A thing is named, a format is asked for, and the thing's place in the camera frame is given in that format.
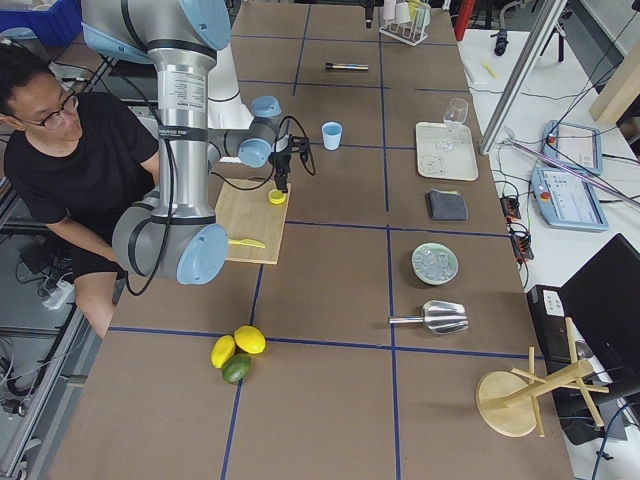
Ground cream bear tray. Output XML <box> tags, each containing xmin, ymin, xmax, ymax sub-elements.
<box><xmin>415</xmin><ymin>122</ymin><xmax>479</xmax><ymax>181</ymax></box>

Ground blue teach pendant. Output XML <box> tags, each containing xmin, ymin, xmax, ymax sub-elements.
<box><xmin>541</xmin><ymin>120</ymin><xmax>603</xmax><ymax>175</ymax></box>
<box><xmin>531</xmin><ymin>167</ymin><xmax>609</xmax><ymax>232</ymax></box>

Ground light blue cup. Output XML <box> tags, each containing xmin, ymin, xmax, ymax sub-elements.
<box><xmin>321</xmin><ymin>121</ymin><xmax>343</xmax><ymax>151</ymax></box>

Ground clear wine glass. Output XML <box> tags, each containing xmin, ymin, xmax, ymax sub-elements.
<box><xmin>437</xmin><ymin>98</ymin><xmax>469</xmax><ymax>150</ymax></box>

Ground yellow plastic knife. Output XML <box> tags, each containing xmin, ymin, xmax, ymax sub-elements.
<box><xmin>228</xmin><ymin>238</ymin><xmax>266</xmax><ymax>249</ymax></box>

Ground grey folded cloth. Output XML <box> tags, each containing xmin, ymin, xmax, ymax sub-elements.
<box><xmin>425</xmin><ymin>189</ymin><xmax>468</xmax><ymax>221</ymax></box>

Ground metal ice scoop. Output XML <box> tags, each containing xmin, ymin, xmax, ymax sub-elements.
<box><xmin>388</xmin><ymin>300</ymin><xmax>469</xmax><ymax>335</ymax></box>

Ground person in black shirt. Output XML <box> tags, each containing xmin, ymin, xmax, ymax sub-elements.
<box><xmin>1</xmin><ymin>45</ymin><xmax>160</xmax><ymax>337</ymax></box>

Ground yellow lemon half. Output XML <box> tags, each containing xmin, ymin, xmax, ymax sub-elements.
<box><xmin>268</xmin><ymin>189</ymin><xmax>287</xmax><ymax>205</ymax></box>

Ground green bowl of ice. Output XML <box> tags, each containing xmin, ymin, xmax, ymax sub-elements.
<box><xmin>411</xmin><ymin>243</ymin><xmax>459</xmax><ymax>286</ymax></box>

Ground green lime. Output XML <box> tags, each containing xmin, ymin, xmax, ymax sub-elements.
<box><xmin>222</xmin><ymin>353</ymin><xmax>252</xmax><ymax>384</ymax></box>

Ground black monitor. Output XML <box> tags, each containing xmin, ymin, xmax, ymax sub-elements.
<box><xmin>560</xmin><ymin>234</ymin><xmax>639</xmax><ymax>373</ymax></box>

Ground whole yellow lemon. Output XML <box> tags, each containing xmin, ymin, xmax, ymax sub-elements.
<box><xmin>233</xmin><ymin>325</ymin><xmax>267</xmax><ymax>355</ymax></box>

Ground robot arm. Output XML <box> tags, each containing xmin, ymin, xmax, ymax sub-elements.
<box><xmin>81</xmin><ymin>1</ymin><xmax>292</xmax><ymax>285</ymax></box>

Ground aluminium frame post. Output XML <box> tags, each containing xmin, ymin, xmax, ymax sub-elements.
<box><xmin>479</xmin><ymin>0</ymin><xmax>568</xmax><ymax>155</ymax></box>

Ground white cup rack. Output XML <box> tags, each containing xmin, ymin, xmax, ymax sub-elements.
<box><xmin>378</xmin><ymin>0</ymin><xmax>431</xmax><ymax>46</ymax></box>

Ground wooden cutting board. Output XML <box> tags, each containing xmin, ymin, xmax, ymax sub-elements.
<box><xmin>215</xmin><ymin>179</ymin><xmax>289</xmax><ymax>265</ymax></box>

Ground wooden mug tree stand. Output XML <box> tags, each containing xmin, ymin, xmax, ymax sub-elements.
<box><xmin>475</xmin><ymin>317</ymin><xmax>609</xmax><ymax>438</ymax></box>

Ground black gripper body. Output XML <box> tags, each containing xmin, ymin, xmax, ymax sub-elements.
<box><xmin>269</xmin><ymin>133</ymin><xmax>292</xmax><ymax>173</ymax></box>

